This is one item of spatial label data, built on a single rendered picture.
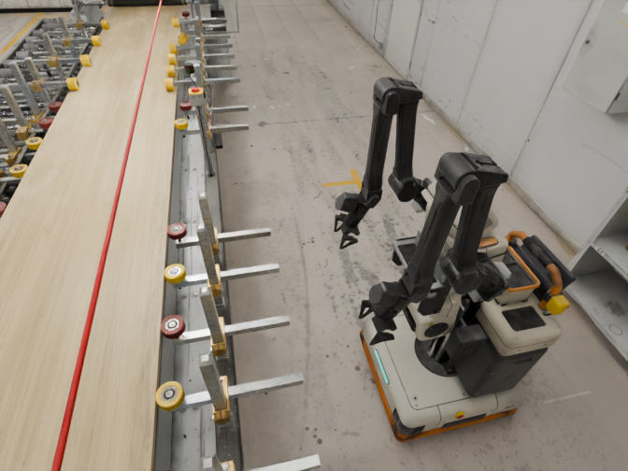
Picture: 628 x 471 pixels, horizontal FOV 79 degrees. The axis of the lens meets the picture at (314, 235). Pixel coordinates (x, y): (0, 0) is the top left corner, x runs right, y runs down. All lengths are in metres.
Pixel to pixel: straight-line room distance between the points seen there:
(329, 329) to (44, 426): 1.56
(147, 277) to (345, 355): 1.26
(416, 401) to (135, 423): 1.24
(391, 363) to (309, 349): 0.54
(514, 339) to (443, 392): 0.54
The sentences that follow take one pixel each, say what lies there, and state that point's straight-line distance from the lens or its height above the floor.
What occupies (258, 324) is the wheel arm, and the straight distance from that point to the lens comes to 1.49.
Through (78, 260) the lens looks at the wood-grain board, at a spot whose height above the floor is 0.90.
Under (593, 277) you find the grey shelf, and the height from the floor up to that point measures 0.14.
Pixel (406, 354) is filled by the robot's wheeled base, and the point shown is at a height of 0.28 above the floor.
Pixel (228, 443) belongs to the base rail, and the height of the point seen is 0.70.
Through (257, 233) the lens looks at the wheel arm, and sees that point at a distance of 1.80.
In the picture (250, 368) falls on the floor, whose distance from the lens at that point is 2.33.
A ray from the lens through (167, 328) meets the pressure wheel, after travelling 1.45.
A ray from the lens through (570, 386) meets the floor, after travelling 2.75.
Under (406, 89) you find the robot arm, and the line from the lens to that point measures 1.21.
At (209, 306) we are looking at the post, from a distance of 1.28.
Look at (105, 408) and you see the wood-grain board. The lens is 1.38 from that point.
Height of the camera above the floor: 2.07
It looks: 44 degrees down
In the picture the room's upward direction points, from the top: 3 degrees clockwise
